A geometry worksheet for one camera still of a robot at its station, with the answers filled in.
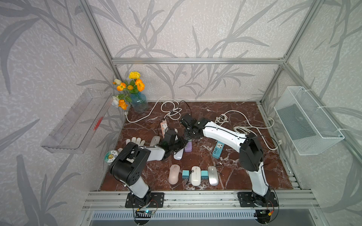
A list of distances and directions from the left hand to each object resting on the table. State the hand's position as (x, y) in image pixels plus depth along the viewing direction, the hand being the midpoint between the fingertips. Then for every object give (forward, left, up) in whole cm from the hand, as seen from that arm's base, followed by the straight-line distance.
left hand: (189, 141), depth 91 cm
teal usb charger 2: (-20, -9, -4) cm, 22 cm away
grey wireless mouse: (+2, +23, -2) cm, 23 cm away
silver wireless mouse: (-21, -14, -3) cm, 25 cm away
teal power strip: (-5, -18, -2) cm, 19 cm away
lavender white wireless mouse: (-8, +6, -3) cm, 11 cm away
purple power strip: (-3, 0, -2) cm, 4 cm away
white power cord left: (+29, +52, -7) cm, 60 cm away
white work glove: (+2, +35, -5) cm, 36 cm away
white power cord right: (+21, -26, -4) cm, 34 cm away
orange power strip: (+10, +17, +3) cm, 20 cm away
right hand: (+2, +1, +5) cm, 6 cm away
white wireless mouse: (-21, -4, -2) cm, 21 cm away
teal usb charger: (-20, +2, -3) cm, 20 cm away
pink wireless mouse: (-18, +9, -2) cm, 20 cm away
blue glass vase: (+29, +38, +6) cm, 48 cm away
